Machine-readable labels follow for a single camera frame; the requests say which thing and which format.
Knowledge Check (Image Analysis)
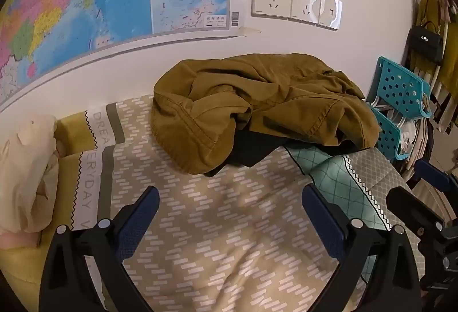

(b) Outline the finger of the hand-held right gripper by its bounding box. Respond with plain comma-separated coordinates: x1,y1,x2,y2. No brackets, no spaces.
386,187,446,238
414,159,458,193

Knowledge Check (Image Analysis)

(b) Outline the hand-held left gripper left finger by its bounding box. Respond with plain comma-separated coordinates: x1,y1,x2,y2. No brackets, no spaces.
39,186,160,312

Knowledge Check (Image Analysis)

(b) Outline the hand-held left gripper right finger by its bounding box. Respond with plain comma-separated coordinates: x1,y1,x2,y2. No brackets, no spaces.
301,184,425,312

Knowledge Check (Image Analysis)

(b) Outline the olive green shirt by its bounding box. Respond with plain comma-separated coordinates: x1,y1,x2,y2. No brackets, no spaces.
150,53,382,175

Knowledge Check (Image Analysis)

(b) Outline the pale clothes pile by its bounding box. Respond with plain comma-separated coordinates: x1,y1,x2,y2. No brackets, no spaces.
394,115,435,184

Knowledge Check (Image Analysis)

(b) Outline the patterned beige bed sheet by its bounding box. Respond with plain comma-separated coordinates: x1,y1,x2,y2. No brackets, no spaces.
7,94,433,312

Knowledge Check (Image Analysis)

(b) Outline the teal plastic storage rack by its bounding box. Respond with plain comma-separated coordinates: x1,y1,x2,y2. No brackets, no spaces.
367,56,433,160

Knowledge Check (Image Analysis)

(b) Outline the black garment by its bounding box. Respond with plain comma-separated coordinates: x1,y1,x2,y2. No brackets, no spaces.
204,129,362,177

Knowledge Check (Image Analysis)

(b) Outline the yellow hanging garment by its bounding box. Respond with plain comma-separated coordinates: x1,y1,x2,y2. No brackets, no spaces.
417,0,458,98

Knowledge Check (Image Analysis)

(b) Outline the pink cloth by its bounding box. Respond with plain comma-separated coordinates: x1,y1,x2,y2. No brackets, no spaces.
0,231,42,249

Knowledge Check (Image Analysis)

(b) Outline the black handbag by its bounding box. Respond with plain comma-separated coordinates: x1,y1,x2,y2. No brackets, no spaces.
408,20,444,66

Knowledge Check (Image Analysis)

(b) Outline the glossy white wall switch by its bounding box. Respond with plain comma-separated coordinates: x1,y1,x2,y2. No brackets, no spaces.
317,0,343,30

